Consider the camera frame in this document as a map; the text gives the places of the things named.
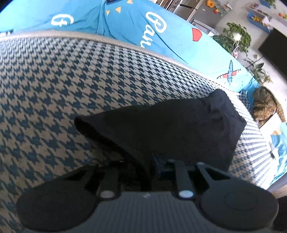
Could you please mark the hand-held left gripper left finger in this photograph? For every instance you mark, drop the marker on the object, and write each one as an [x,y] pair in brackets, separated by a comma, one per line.
[109,179]

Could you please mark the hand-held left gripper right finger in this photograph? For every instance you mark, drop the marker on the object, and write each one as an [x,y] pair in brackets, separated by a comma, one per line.
[160,164]

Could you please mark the black shirt with red print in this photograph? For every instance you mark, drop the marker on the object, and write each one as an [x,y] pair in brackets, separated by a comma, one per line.
[168,125]

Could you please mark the houndstooth sofa seat cushion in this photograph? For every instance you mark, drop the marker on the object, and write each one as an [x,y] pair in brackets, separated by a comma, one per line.
[67,89]

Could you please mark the blue printed sofa cover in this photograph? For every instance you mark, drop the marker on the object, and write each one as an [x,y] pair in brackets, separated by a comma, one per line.
[134,22]

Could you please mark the leafy potted plant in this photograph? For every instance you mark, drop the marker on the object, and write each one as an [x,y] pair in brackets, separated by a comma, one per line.
[235,38]

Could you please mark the silver refrigerator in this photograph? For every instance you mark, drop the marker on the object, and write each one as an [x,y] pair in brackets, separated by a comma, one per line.
[190,6]

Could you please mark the black television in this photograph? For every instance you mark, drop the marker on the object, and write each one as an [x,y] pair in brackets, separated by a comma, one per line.
[274,49]

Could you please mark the blue shelf tray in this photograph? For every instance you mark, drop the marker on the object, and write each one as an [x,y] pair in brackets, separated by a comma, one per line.
[260,19]

